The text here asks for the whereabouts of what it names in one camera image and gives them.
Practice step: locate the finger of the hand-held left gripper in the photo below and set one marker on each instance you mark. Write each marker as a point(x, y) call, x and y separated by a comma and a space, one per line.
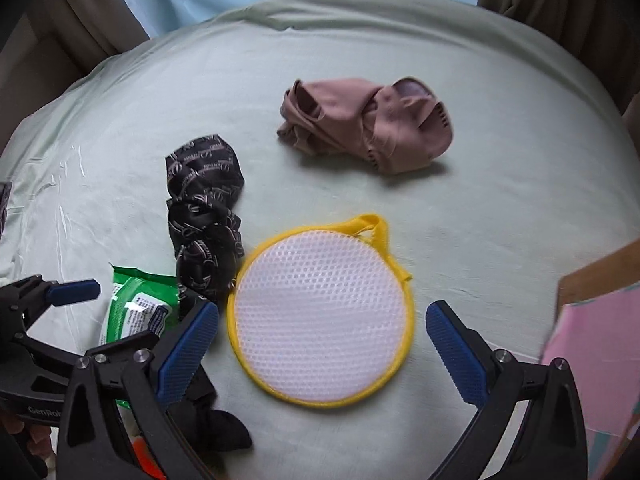
point(75, 292)

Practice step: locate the pink cardboard box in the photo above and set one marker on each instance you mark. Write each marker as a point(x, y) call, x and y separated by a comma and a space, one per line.
point(595, 360)

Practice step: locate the black patterned underwear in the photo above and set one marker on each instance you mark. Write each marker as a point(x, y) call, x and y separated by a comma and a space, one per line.
point(206, 220)

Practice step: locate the person's left hand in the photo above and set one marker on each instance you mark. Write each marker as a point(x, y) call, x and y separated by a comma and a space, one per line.
point(36, 446)

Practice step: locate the green wet wipes packet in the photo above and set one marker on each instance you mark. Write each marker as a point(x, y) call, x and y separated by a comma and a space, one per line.
point(137, 305)

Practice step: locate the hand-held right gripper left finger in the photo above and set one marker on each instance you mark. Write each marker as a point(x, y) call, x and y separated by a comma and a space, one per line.
point(189, 347)

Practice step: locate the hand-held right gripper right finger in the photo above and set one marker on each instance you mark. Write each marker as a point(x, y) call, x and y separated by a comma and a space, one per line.
point(456, 355)

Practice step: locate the round white mesh laundry bag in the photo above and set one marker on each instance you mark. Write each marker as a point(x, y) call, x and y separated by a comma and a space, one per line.
point(320, 317)

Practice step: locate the beige curtain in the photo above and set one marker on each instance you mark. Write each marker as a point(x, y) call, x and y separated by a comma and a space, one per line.
point(65, 25)
point(560, 5)

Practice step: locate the dark item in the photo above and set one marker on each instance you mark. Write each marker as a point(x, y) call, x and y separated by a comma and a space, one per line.
point(4, 207)

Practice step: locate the brown underwear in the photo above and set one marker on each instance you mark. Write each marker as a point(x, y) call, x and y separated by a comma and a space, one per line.
point(367, 120)

